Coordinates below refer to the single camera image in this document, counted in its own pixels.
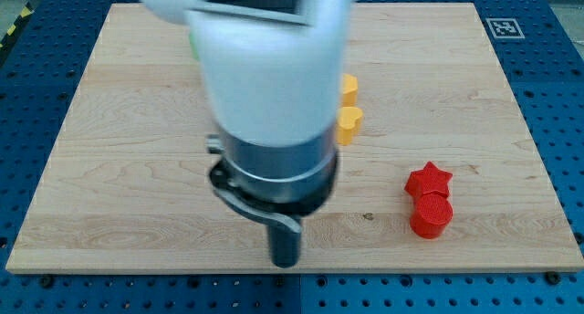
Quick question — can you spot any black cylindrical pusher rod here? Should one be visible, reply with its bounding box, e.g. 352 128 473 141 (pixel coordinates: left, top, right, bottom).
266 225 302 268

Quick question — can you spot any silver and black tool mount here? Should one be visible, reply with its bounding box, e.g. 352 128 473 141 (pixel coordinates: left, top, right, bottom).
205 125 338 233

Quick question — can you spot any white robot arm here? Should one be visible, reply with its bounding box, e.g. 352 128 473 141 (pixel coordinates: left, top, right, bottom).
139 0 358 267

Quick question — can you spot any yellow heart block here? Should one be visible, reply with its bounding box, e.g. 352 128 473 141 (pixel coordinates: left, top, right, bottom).
337 106 364 145

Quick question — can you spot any yellow hexagon block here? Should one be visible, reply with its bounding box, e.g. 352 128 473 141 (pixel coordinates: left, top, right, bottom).
341 74 359 107

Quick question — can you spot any red star block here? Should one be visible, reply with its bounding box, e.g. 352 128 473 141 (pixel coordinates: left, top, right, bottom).
404 162 453 202

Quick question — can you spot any red cylinder block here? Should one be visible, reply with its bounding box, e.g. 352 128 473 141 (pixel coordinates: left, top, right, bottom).
410 194 454 239

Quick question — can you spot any wooden board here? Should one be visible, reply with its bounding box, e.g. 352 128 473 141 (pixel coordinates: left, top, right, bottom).
6 4 583 275

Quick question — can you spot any green block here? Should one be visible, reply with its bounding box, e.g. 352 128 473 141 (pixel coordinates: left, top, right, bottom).
189 32 200 61

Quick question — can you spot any white fiducial marker tag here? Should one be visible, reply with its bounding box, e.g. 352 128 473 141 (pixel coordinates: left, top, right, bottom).
486 17 525 39

